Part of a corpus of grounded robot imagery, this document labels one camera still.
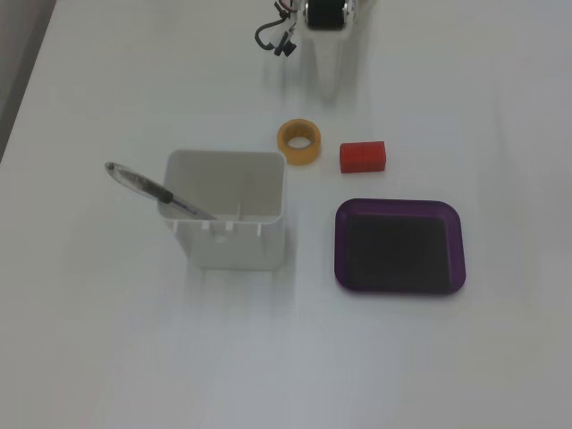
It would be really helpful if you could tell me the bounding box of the yellow tape roll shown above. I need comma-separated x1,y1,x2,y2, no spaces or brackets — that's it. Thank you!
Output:
276,118,323,167

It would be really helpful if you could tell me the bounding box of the clear ballpoint pen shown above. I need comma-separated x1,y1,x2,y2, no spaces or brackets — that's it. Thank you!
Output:
105,161,218,222

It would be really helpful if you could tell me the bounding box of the black cable with plug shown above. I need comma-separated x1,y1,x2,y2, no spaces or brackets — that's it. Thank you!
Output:
255,16,298,58

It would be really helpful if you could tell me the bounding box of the red rectangular block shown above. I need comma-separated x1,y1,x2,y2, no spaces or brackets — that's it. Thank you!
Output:
339,140,387,174

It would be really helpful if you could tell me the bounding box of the purple square tray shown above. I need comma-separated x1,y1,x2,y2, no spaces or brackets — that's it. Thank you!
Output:
333,198,467,297

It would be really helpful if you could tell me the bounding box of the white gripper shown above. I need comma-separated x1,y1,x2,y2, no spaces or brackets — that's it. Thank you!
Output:
302,0,358,103

